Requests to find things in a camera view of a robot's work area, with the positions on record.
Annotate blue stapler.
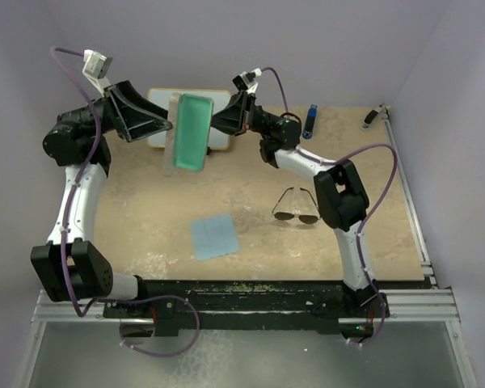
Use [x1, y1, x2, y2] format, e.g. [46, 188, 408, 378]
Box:
[302, 104, 318, 139]

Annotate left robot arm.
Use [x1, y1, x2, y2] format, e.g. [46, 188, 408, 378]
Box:
[31, 81, 172, 317]

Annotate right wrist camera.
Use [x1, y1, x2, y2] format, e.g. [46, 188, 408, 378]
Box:
[232, 68, 262, 94]

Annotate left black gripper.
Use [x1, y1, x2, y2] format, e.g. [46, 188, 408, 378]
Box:
[57, 81, 176, 143]

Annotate green lined glasses case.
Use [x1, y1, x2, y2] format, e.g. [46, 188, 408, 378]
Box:
[163, 92, 213, 176]

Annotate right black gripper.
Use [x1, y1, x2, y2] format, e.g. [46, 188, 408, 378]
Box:
[205, 91, 276, 137]

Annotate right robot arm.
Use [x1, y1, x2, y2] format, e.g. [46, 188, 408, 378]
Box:
[212, 91, 386, 316]

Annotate aviator sunglasses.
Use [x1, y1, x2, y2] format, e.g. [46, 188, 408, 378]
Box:
[272, 187, 321, 225]

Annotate small whiteboard yellow frame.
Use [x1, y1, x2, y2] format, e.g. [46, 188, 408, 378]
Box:
[147, 88, 237, 150]

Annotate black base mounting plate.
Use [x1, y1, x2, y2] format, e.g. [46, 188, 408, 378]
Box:
[103, 280, 390, 337]

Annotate black handled tool at corner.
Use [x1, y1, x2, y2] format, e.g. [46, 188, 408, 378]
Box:
[361, 103, 389, 131]

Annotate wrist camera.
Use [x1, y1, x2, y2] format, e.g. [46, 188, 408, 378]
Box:
[82, 49, 112, 95]
[232, 68, 262, 94]

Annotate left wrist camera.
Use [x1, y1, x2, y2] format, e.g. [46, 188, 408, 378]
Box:
[82, 49, 112, 95]

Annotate aluminium rail frame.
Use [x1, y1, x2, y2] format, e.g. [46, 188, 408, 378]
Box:
[14, 103, 480, 388]

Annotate light blue cleaning cloth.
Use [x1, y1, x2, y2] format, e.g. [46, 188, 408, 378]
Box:
[191, 213, 239, 261]

